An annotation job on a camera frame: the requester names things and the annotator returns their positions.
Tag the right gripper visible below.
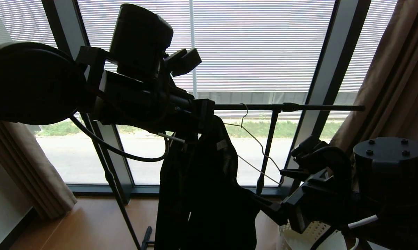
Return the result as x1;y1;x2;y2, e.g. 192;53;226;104
250;168;338;234

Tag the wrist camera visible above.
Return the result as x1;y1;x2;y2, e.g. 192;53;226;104
290;135;352;176
164;48;203;78

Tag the black clothes rack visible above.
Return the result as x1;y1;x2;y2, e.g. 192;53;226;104
79;102;366;250

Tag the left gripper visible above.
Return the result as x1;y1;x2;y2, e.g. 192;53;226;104
157;89;216;136

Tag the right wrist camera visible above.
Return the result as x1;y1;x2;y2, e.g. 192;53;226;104
290;135;352;176

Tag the white laundry basket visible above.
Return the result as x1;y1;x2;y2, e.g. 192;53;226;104
278;220;359;250

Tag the brown curtain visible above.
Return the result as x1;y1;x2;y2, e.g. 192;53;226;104
0;120;78;220
329;0;418;157

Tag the window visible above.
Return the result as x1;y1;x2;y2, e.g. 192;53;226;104
0;0;399;197

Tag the pink clothes hanger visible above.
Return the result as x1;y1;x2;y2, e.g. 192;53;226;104
224;103;285;185

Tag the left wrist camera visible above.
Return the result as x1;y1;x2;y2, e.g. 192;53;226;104
164;48;203;78

